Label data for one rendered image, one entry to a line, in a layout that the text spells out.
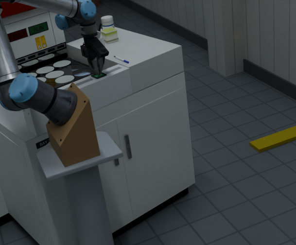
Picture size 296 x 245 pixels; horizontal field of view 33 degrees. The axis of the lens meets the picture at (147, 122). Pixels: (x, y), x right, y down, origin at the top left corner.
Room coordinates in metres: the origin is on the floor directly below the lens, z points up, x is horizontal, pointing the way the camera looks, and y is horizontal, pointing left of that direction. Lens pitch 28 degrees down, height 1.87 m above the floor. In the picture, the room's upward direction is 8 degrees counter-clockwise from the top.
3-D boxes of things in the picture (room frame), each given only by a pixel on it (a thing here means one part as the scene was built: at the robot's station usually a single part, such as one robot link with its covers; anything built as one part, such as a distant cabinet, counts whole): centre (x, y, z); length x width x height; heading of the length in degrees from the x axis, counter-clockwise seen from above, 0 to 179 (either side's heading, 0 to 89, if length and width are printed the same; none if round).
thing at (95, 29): (2.29, 0.21, 1.20); 0.08 x 0.08 x 0.05
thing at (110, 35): (2.76, 0.14, 1.00); 0.07 x 0.07 x 0.07; 26
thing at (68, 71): (2.54, 0.46, 0.90); 0.34 x 0.34 x 0.01; 35
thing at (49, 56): (2.70, 0.59, 0.89); 0.44 x 0.02 x 0.10; 125
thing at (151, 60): (2.68, 0.09, 0.89); 0.62 x 0.35 x 0.14; 35
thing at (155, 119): (2.50, 0.33, 0.41); 0.96 x 0.64 x 0.82; 125
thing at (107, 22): (2.93, 0.15, 1.01); 0.07 x 0.07 x 0.10
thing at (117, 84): (2.20, 0.31, 0.89); 0.55 x 0.09 x 0.14; 125
